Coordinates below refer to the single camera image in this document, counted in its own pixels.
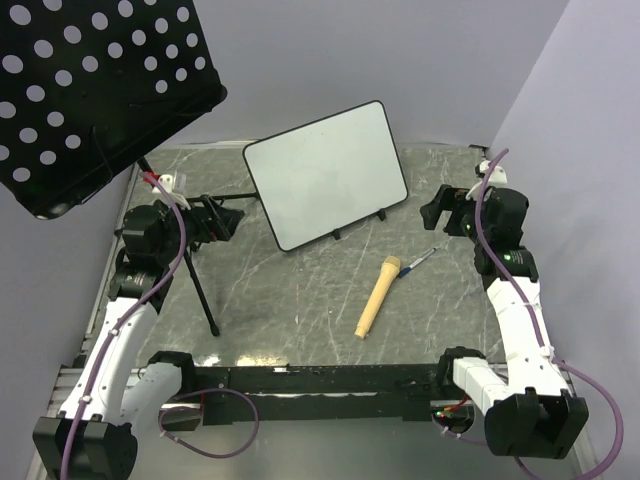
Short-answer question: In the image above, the aluminium rail frame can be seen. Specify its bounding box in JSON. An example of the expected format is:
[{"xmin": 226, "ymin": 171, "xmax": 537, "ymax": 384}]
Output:
[{"xmin": 15, "ymin": 165, "xmax": 139, "ymax": 479}]

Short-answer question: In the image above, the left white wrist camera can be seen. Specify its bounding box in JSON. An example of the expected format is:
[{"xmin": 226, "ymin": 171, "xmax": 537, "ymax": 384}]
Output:
[{"xmin": 152, "ymin": 171, "xmax": 192, "ymax": 210}]

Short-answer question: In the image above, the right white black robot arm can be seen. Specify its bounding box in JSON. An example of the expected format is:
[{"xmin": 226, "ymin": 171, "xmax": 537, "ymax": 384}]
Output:
[{"xmin": 420, "ymin": 184, "xmax": 589, "ymax": 459}]

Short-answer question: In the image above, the beige toy microphone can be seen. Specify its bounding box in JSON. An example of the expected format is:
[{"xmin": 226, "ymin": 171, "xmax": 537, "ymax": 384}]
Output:
[{"xmin": 354, "ymin": 256, "xmax": 401, "ymax": 339}]

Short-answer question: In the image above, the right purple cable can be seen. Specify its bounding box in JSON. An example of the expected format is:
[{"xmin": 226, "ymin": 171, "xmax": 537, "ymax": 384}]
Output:
[{"xmin": 442, "ymin": 148, "xmax": 625, "ymax": 480}]

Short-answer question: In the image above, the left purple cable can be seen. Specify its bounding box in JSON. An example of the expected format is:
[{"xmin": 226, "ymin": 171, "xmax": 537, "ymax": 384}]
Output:
[{"xmin": 59, "ymin": 172, "xmax": 261, "ymax": 480}]

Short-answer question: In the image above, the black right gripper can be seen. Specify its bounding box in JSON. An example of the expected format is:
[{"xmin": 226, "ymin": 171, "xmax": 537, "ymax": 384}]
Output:
[{"xmin": 419, "ymin": 184, "xmax": 492, "ymax": 245}]

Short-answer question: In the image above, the purple cable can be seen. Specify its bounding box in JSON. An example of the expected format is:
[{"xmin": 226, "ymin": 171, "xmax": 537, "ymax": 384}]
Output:
[
  {"xmin": 442, "ymin": 148, "xmax": 625, "ymax": 480},
  {"xmin": 59, "ymin": 172, "xmax": 261, "ymax": 480}
]

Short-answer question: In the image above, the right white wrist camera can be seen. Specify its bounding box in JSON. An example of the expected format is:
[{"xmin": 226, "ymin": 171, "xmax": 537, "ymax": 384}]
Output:
[{"xmin": 465, "ymin": 160, "xmax": 507, "ymax": 201}]

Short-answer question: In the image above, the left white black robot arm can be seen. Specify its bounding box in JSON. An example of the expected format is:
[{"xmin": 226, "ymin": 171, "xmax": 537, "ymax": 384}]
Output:
[{"xmin": 33, "ymin": 195, "xmax": 245, "ymax": 479}]

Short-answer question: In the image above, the white blue whiteboard marker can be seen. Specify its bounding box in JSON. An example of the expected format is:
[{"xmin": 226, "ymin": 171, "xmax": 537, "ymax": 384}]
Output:
[{"xmin": 398, "ymin": 247, "xmax": 438, "ymax": 278}]

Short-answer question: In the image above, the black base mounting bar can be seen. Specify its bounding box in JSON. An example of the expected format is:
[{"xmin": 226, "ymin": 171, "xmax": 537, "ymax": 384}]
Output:
[{"xmin": 149, "ymin": 349, "xmax": 489, "ymax": 426}]

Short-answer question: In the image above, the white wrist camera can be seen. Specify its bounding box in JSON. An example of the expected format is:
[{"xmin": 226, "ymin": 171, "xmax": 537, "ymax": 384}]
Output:
[
  {"xmin": 152, "ymin": 171, "xmax": 192, "ymax": 210},
  {"xmin": 465, "ymin": 160, "xmax": 507, "ymax": 201}
]

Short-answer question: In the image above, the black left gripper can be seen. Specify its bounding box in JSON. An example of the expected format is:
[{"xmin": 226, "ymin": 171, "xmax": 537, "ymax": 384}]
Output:
[{"xmin": 155, "ymin": 194, "xmax": 243, "ymax": 264}]

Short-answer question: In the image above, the black perforated music stand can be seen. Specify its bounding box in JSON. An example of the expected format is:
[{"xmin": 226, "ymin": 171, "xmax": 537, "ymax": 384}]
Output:
[{"xmin": 0, "ymin": 0, "xmax": 229, "ymax": 338}]

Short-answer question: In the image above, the white whiteboard black frame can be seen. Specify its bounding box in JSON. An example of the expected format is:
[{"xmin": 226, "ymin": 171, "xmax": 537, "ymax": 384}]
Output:
[{"xmin": 242, "ymin": 100, "xmax": 409, "ymax": 252}]

